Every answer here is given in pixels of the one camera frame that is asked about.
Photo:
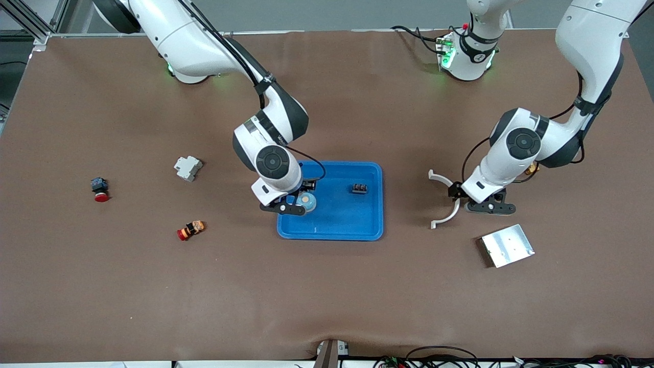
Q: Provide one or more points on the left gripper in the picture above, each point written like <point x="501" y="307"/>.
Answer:
<point x="453" y="190"/>

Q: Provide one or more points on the black printed electrolytic capacitor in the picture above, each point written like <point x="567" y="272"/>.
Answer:
<point x="359" y="188"/>

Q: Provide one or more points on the aluminium frame profile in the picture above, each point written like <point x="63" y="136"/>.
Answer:
<point x="42" y="37"/>

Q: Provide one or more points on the silver metal plate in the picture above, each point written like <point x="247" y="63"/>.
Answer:
<point x="508" y="246"/>

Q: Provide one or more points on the grey metal table clamp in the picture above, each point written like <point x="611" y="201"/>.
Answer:
<point x="329" y="355"/>

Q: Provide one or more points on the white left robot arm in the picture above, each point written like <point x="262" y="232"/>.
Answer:
<point x="587" y="46"/>

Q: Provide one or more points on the red emergency stop orange body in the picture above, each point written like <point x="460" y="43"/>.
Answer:
<point x="191" y="230"/>

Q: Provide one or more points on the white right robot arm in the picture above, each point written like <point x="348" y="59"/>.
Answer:
<point x="194" y="46"/>

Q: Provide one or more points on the blue dome bell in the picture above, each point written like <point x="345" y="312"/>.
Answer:
<point x="309" y="203"/>

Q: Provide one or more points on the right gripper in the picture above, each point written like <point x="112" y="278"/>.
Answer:
<point x="307" y="185"/>

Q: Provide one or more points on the white curved plastic bracket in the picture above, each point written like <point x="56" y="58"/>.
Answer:
<point x="450" y="218"/>

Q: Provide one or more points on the blue plastic tray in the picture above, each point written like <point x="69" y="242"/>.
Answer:
<point x="347" y="220"/>

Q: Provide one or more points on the white circuit breaker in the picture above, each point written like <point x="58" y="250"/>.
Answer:
<point x="187" y="168"/>

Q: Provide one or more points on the red mushroom pushbutton blue base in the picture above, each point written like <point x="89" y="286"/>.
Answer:
<point x="100" y="196"/>

